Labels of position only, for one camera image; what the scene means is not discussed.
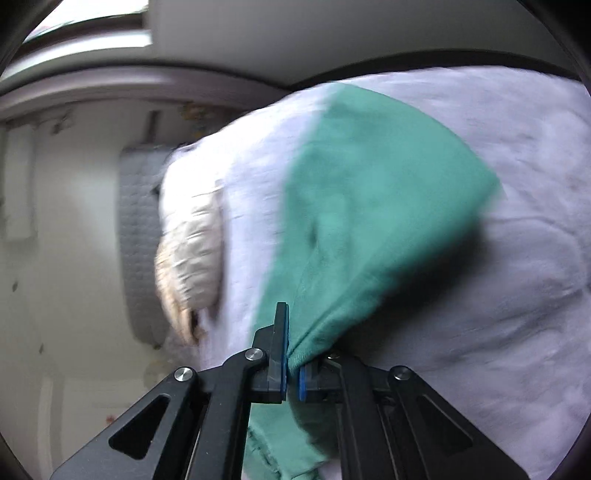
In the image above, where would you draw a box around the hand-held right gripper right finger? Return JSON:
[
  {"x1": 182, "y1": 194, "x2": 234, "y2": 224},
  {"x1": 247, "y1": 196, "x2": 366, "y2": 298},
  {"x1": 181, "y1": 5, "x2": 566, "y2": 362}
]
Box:
[{"x1": 298, "y1": 350, "x2": 530, "y2": 480}]

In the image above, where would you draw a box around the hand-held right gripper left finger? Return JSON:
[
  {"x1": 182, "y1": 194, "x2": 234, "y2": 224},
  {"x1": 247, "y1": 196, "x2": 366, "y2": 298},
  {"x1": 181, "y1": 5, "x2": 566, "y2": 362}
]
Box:
[{"x1": 50, "y1": 302, "x2": 290, "y2": 480}]

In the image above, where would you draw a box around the green garment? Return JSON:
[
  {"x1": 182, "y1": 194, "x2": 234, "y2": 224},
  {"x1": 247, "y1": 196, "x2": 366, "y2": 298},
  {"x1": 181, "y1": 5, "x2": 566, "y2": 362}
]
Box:
[{"x1": 245, "y1": 83, "x2": 504, "y2": 480}]

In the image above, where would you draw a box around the beige quilted jacket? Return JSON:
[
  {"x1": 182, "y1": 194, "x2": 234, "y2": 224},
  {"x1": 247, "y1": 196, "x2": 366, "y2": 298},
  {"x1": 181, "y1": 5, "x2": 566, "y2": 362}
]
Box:
[{"x1": 154, "y1": 184, "x2": 225, "y2": 346}]

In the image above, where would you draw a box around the grey quilted mat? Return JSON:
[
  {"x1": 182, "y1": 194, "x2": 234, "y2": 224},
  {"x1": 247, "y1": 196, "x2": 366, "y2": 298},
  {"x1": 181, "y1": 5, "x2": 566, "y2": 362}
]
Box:
[{"x1": 119, "y1": 143, "x2": 174, "y2": 345}]

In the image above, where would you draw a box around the lavender bed sheet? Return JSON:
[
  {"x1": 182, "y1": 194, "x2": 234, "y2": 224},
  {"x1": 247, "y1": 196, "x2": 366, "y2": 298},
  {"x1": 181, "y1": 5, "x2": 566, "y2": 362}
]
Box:
[{"x1": 159, "y1": 65, "x2": 591, "y2": 480}]

